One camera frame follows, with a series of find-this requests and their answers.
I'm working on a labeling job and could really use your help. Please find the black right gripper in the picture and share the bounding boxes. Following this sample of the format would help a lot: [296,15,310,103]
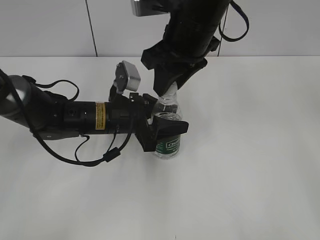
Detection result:
[141,34,220,96]

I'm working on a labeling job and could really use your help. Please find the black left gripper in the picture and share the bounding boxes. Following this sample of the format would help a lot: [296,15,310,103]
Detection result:
[106,92,189,152]

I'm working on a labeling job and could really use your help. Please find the clear cestbon water bottle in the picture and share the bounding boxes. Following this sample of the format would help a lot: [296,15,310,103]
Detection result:
[151,93,182,160]

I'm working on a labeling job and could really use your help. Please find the white green bottle cap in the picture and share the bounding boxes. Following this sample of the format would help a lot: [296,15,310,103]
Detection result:
[162,82,178,100]

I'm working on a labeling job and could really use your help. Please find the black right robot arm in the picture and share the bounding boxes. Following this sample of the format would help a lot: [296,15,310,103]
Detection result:
[141,0,231,97]

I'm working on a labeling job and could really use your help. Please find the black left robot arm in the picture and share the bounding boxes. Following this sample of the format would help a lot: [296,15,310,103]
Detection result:
[0,62,189,152]

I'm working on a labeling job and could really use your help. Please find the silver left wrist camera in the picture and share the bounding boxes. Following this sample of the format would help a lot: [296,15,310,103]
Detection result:
[113,60,141,95]

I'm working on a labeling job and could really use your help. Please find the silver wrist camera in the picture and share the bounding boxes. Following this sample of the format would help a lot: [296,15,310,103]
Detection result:
[130,0,173,17]
[113,60,141,95]

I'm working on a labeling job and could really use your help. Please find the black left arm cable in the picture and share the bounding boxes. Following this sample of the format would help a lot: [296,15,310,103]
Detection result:
[0,68,137,167]

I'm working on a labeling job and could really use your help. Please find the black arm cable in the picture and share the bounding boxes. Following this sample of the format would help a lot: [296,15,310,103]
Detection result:
[0,68,137,167]
[218,0,250,43]

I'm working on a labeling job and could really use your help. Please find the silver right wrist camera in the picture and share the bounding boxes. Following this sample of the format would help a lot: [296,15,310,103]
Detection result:
[130,0,173,17]

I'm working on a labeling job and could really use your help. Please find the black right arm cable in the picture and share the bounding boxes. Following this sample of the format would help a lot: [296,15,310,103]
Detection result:
[218,0,250,43]

